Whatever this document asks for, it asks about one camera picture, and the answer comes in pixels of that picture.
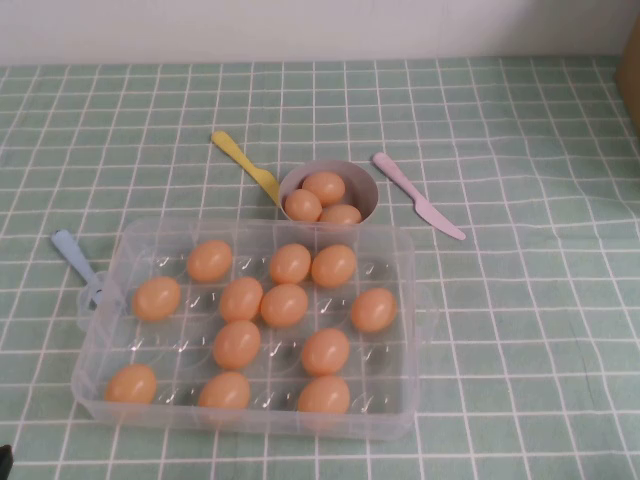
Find orange plastic egg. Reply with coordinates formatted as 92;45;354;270
311;244;358;289
186;239;234;284
104;363;158;405
297;375;351;415
269;243;312;285
197;371;251;411
260;283;309;329
218;276;264;323
350;288;399;334
301;328;351;377
132;276;182;322
212;320;262;371
284;188;323;223
301;171;346;207
317;203;362;225

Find clear plastic egg box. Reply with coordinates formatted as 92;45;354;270
69;217;441;444

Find brown cardboard box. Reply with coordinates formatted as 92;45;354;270
613;29;640;121

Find pale grey round bowl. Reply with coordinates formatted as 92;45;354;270
278;158;379;224

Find pink plastic knife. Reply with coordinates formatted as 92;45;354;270
372;152;467;242

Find yellow plastic utensil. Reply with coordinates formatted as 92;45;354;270
210;130;283;207

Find green checked tablecloth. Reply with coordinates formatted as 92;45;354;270
0;54;640;480

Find blue plastic fork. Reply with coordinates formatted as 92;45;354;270
50;229;106;307

